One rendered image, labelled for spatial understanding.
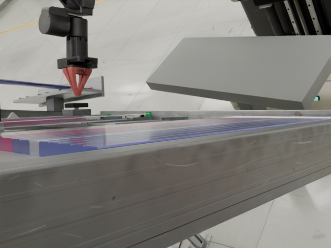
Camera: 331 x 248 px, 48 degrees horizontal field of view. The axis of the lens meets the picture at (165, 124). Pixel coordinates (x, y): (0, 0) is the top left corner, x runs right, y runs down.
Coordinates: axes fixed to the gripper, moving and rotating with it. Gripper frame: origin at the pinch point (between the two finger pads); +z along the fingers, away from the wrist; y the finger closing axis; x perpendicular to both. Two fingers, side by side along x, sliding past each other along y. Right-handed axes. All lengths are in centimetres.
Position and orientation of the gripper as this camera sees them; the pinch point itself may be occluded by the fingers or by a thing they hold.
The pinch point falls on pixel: (77, 92)
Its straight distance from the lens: 103.4
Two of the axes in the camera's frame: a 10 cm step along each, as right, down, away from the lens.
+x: 6.6, -0.3, 7.5
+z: 0.0, 10.0, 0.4
